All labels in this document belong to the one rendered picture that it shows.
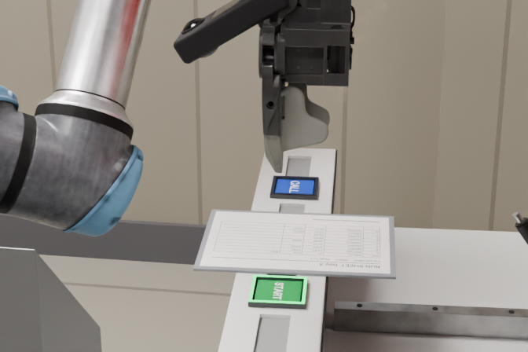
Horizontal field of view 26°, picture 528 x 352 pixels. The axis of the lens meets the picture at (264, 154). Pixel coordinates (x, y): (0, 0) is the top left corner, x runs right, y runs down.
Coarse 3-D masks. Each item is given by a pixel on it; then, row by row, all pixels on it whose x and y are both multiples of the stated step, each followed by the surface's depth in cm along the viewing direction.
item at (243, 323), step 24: (264, 168) 145; (288, 168) 146; (312, 168) 145; (264, 192) 138; (240, 288) 115; (312, 288) 115; (240, 312) 111; (264, 312) 111; (288, 312) 111; (312, 312) 111; (240, 336) 107; (264, 336) 108; (288, 336) 107; (312, 336) 107
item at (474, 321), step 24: (336, 312) 134; (360, 312) 134; (384, 312) 133; (408, 312) 133; (432, 312) 133; (456, 312) 133; (480, 312) 133; (504, 312) 133; (480, 336) 133; (504, 336) 133
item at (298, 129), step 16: (288, 96) 104; (288, 112) 105; (304, 112) 105; (288, 128) 105; (304, 128) 105; (320, 128) 105; (272, 144) 106; (288, 144) 106; (304, 144) 106; (272, 160) 107
